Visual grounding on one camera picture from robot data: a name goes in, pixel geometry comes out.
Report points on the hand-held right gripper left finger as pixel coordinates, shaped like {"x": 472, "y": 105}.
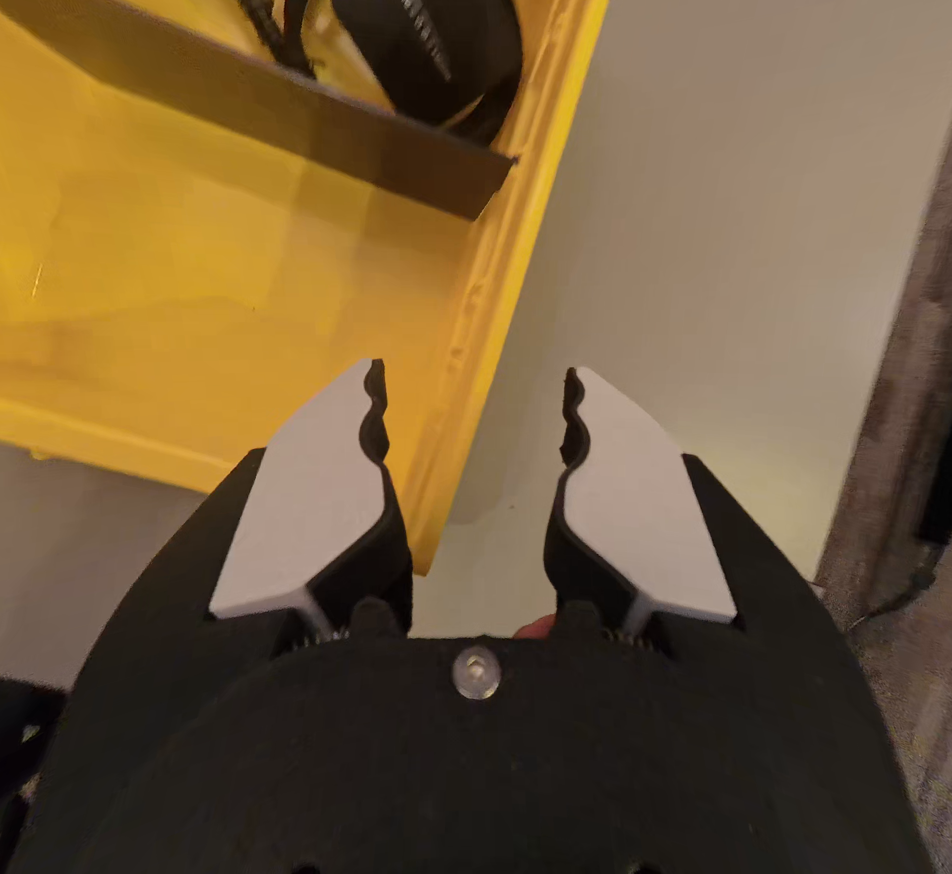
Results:
{"x": 312, "y": 517}

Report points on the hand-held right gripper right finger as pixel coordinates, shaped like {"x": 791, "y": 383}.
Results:
{"x": 639, "y": 517}

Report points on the yellow plastic bin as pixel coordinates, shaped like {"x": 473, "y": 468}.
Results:
{"x": 186, "y": 279}

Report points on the black bin divider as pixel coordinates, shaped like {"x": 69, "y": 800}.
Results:
{"x": 260, "y": 108}

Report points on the black adapter hub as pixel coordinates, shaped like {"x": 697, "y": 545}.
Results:
{"x": 424, "y": 34}

